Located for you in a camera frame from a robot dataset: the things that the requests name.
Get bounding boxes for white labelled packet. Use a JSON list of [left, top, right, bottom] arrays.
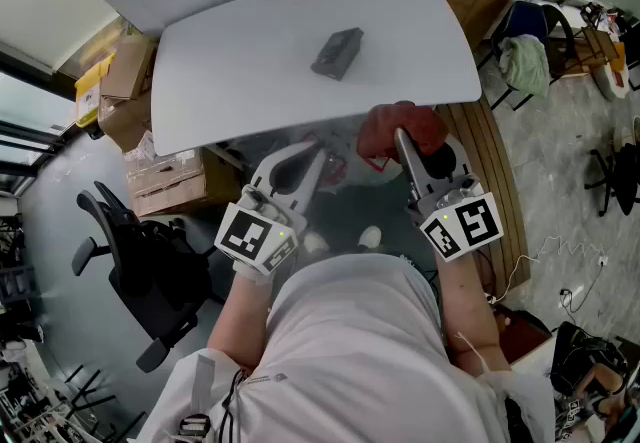
[[124, 130, 157, 163]]

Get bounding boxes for yellow box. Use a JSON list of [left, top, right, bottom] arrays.
[[74, 53, 116, 128]]

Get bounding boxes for person's left forearm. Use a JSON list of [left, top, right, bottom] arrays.
[[207, 260, 281, 372]]

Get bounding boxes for white wrist band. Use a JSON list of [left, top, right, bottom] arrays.
[[232, 255, 274, 287]]

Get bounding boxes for grey chest strap with buckle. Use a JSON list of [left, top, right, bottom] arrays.
[[179, 353, 216, 443]]

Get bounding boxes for blue chair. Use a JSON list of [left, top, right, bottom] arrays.
[[477, 0, 576, 112]]

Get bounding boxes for black mesh office chair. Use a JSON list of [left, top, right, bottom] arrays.
[[71, 180, 226, 375]]

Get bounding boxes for wooden slat panel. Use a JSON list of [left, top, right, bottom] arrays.
[[434, 98, 531, 302]]

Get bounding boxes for red cloth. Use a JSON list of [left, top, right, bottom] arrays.
[[356, 100, 450, 165]]

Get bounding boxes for plain brown cardboard box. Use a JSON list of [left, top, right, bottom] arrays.
[[97, 90, 154, 152]]

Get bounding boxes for black backpack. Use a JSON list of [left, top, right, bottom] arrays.
[[549, 320, 629, 397]]

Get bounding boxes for black metal frame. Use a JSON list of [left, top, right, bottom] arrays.
[[49, 364, 147, 443]]

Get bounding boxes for red cable bundle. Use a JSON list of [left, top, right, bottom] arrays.
[[299, 130, 391, 185]]

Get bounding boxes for green cloth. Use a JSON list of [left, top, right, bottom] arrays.
[[498, 34, 551, 100]]

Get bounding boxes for person's right forearm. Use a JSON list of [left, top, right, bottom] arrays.
[[434, 240, 511, 372]]

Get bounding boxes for person's white left shoe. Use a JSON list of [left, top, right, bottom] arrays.
[[302, 230, 330, 254]]

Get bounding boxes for white floor cable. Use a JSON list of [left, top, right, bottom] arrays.
[[492, 235, 610, 305]]

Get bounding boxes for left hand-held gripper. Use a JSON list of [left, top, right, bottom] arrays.
[[213, 139, 329, 276]]

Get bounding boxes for black swivel chair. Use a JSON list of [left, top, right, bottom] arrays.
[[584, 143, 640, 218]]

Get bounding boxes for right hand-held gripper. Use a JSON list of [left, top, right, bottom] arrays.
[[393, 127, 505, 263]]

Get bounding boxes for person's white right shoe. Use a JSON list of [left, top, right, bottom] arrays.
[[357, 225, 383, 250]]

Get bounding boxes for black cable on shirt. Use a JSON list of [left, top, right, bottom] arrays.
[[218, 369, 247, 443]]

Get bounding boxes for person's white shirt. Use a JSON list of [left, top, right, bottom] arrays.
[[127, 253, 556, 443]]

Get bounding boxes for large taped cardboard box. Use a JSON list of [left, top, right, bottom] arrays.
[[124, 130, 246, 217]]

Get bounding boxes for person's white shoe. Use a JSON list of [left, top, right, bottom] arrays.
[[357, 225, 383, 250], [302, 230, 330, 254]]

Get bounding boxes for dark brown box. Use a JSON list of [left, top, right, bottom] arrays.
[[492, 305, 551, 365]]

